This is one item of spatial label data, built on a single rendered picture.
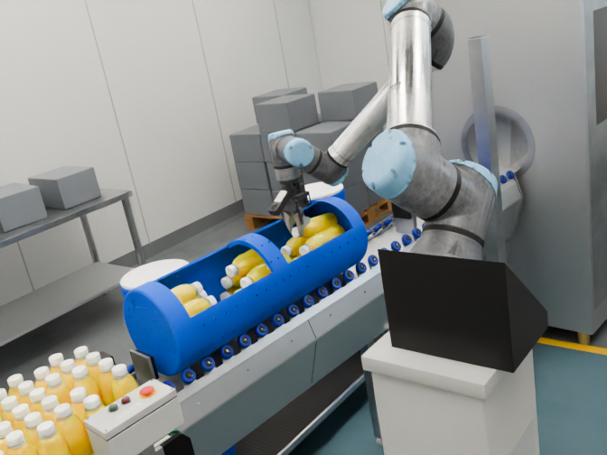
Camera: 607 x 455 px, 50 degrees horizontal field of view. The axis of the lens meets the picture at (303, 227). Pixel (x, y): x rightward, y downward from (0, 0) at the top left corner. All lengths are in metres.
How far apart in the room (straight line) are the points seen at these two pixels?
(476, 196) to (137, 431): 0.97
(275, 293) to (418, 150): 0.82
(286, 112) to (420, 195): 4.15
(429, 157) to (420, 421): 0.63
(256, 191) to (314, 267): 3.94
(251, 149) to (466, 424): 4.68
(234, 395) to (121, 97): 4.17
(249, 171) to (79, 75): 1.68
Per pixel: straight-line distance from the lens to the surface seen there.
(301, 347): 2.24
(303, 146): 2.12
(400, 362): 1.58
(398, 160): 1.45
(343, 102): 5.72
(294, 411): 3.18
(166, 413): 1.68
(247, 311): 2.03
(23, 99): 5.46
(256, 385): 2.14
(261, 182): 6.02
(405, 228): 2.84
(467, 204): 1.56
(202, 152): 6.47
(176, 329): 1.89
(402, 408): 1.66
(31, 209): 4.61
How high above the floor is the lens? 1.92
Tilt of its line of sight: 18 degrees down
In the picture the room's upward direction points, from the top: 10 degrees counter-clockwise
